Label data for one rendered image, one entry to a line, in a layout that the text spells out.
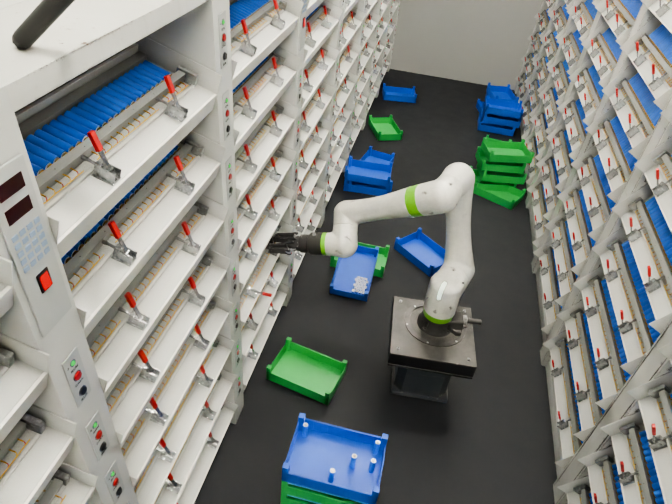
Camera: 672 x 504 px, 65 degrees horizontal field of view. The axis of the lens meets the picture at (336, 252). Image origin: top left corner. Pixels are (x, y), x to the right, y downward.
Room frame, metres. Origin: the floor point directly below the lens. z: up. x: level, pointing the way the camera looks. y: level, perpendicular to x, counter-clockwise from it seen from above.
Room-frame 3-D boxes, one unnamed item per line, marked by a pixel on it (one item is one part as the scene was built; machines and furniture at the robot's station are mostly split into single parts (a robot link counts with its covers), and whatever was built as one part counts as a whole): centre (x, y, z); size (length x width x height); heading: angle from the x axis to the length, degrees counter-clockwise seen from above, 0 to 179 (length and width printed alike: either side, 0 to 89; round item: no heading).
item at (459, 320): (1.54, -0.50, 0.38); 0.26 x 0.15 x 0.06; 89
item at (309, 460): (0.89, -0.08, 0.36); 0.30 x 0.20 x 0.08; 82
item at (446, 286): (1.55, -0.45, 0.50); 0.16 x 0.13 x 0.19; 153
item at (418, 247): (2.41, -0.51, 0.04); 0.30 x 0.20 x 0.08; 42
